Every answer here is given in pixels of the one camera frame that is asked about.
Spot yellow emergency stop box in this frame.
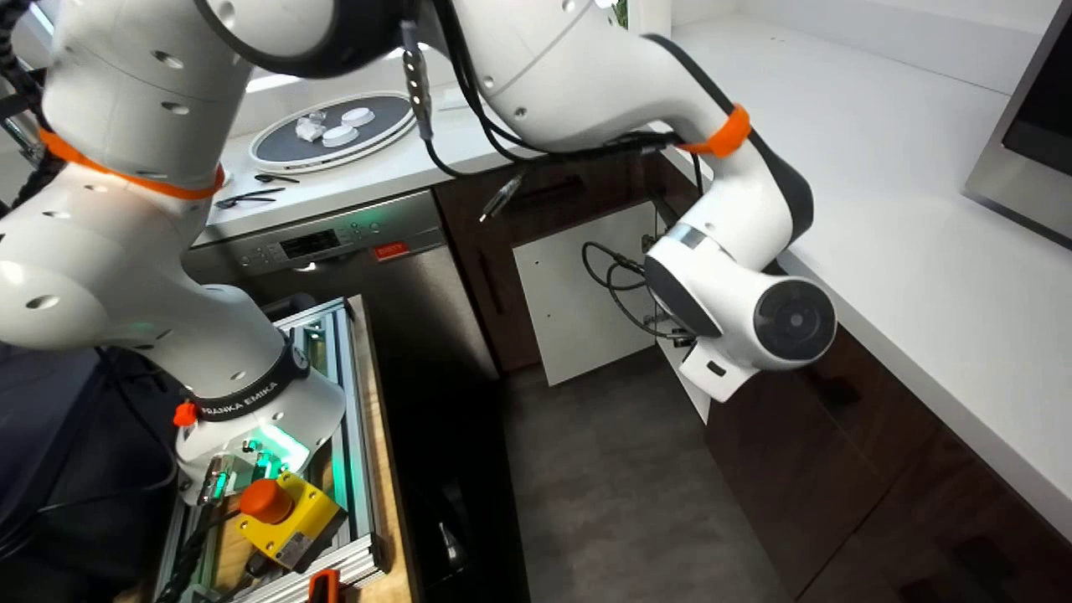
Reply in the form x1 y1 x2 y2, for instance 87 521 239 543
239 474 343 573

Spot stainless steel microwave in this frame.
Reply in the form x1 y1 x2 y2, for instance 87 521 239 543
964 0 1072 245

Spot stainless steel dishwasher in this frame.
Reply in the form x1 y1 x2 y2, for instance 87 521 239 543
186 192 497 383

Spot round grey tray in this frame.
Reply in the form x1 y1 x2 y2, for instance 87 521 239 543
248 95 417 171

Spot left white-backed cabinet door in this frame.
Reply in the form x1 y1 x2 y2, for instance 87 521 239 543
511 200 664 387

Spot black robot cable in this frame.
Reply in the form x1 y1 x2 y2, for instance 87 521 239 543
578 238 697 349

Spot black scissors on counter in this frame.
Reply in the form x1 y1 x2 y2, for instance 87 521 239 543
216 171 297 208

